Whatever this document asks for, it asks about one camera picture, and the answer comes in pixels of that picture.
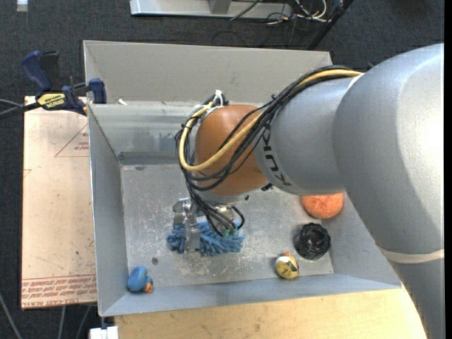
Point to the black cylinder on white bracket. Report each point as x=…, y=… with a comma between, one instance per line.
x=265, y=187

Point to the yellow toy duck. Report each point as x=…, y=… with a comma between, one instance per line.
x=286, y=267

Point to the grey metal bin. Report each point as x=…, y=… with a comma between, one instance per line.
x=148, y=203

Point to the blue shaggy cloth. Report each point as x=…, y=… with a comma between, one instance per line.
x=219, y=243

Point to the brown cardboard board, red print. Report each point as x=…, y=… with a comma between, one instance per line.
x=56, y=203

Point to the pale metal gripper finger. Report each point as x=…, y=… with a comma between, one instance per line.
x=193, y=238
x=179, y=214

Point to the orange ball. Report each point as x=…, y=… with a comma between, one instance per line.
x=323, y=206

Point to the blue toy duck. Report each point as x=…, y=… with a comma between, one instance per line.
x=138, y=279

